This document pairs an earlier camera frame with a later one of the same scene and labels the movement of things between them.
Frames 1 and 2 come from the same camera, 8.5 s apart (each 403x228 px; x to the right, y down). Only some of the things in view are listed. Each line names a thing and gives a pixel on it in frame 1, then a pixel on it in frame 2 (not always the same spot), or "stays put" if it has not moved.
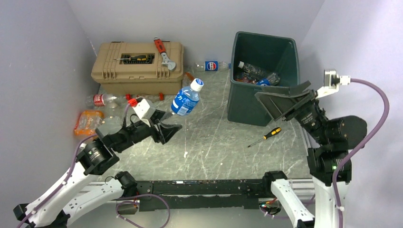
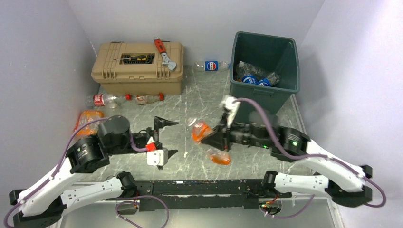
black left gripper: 165,132 to 159,123
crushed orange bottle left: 87,121 stays put
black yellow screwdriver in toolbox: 136,58 stays put
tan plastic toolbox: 135,68 stays put
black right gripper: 278,99 to 220,138
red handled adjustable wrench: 171,64 stays put
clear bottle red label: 102,100 stays put
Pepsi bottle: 265,81 stays put
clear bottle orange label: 187,79 to 201,130
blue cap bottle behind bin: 211,66 stays put
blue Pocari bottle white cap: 186,99 to 250,79
